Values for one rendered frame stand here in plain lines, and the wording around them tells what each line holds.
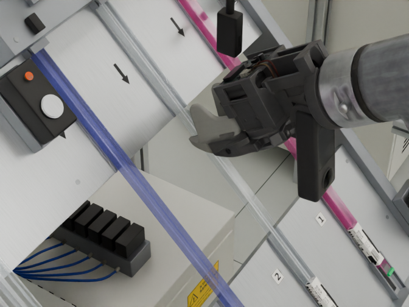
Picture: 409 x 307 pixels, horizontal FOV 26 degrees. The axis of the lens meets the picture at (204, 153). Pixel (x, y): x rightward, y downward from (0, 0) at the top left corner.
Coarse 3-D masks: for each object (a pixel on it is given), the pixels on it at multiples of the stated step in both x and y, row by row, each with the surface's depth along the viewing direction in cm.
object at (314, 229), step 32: (352, 160) 117; (352, 192) 115; (288, 224) 106; (320, 224) 110; (384, 224) 117; (256, 256) 102; (320, 256) 108; (352, 256) 112; (384, 256) 114; (256, 288) 101; (288, 288) 104; (352, 288) 110; (384, 288) 114
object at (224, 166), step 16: (112, 16) 98; (128, 32) 98; (128, 48) 99; (144, 48) 99; (144, 64) 99; (160, 80) 99; (176, 96) 100; (176, 112) 100; (192, 128) 100; (224, 160) 102; (224, 176) 102; (240, 176) 102; (240, 192) 102; (256, 208) 103; (272, 224) 103; (272, 240) 104; (288, 240) 104; (288, 256) 104; (304, 272) 104
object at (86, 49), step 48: (144, 0) 102; (48, 48) 93; (96, 48) 96; (192, 48) 105; (96, 96) 95; (144, 96) 99; (192, 96) 103; (0, 144) 86; (48, 144) 89; (96, 144) 93; (144, 144) 97; (0, 192) 85; (48, 192) 88; (0, 240) 83
